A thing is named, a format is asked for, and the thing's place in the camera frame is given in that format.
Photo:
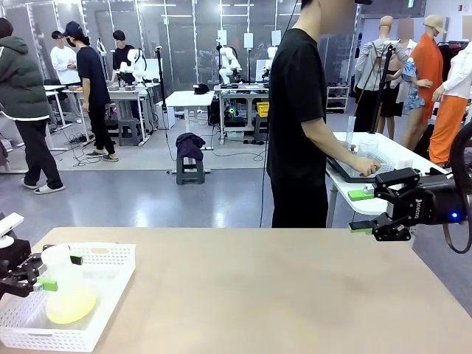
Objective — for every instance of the person with cap and mask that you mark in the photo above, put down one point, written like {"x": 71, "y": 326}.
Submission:
{"x": 92, "y": 73}

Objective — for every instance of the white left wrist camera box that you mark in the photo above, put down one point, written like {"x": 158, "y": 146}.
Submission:
{"x": 11, "y": 223}

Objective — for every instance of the person's right hand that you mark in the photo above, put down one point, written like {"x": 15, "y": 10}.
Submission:
{"x": 368, "y": 166}

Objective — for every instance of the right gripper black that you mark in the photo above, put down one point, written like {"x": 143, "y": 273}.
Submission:
{"x": 431, "y": 203}

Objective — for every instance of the grey background workbench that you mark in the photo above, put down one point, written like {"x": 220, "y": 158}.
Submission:
{"x": 239, "y": 90}

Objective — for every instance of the person's right forearm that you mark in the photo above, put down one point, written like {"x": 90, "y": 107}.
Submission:
{"x": 335, "y": 149}

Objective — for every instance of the black plastic tray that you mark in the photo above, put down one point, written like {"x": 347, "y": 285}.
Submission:
{"x": 343, "y": 171}

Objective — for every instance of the person in black t-shirt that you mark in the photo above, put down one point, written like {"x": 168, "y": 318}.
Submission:
{"x": 295, "y": 110}

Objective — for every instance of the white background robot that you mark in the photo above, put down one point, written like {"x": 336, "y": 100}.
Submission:
{"x": 271, "y": 62}
{"x": 132, "y": 66}
{"x": 228, "y": 66}

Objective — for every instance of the black cap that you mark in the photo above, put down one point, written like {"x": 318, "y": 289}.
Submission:
{"x": 201, "y": 89}

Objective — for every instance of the white perforated plastic basket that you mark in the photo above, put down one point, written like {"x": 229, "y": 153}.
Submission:
{"x": 385, "y": 164}
{"x": 110, "y": 280}

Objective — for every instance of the person's left hand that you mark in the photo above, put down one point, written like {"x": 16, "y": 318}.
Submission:
{"x": 352, "y": 148}

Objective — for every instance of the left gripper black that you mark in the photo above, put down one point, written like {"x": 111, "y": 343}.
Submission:
{"x": 14, "y": 252}

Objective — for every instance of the mannequin in orange coat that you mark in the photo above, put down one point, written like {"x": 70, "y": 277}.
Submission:
{"x": 429, "y": 66}

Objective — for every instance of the black pole stand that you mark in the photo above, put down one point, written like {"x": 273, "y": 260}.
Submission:
{"x": 160, "y": 85}

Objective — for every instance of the person in white shirt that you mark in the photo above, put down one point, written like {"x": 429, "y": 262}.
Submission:
{"x": 64, "y": 62}

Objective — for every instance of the mannequin in blue floral dress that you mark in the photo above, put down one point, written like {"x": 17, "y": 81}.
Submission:
{"x": 413, "y": 88}

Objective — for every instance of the shoe rack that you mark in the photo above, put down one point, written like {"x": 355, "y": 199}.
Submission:
{"x": 337, "y": 96}

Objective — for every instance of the grey step stool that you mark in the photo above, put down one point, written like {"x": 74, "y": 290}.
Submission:
{"x": 190, "y": 171}
{"x": 129, "y": 131}
{"x": 260, "y": 127}

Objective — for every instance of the yellow crate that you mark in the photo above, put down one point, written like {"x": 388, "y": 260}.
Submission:
{"x": 262, "y": 108}

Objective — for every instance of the background person in black shirt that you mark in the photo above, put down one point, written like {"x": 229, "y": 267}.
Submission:
{"x": 121, "y": 53}

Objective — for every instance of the dark purple garment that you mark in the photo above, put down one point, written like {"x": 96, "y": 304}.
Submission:
{"x": 190, "y": 144}

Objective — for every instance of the white background table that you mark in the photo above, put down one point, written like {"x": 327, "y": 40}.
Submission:
{"x": 55, "y": 87}
{"x": 129, "y": 94}
{"x": 188, "y": 99}

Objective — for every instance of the mannequin white blouse orange trousers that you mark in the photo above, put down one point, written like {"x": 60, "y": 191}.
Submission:
{"x": 448, "y": 125}

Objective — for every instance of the white side table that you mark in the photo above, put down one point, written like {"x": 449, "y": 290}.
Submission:
{"x": 402, "y": 145}

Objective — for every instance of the translucent conical flask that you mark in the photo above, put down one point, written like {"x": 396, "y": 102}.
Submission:
{"x": 70, "y": 306}

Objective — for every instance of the mannequin in grey shirt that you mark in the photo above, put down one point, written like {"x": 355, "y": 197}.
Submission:
{"x": 368, "y": 70}

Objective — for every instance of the person in green jacket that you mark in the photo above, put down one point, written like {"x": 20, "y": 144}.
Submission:
{"x": 22, "y": 85}

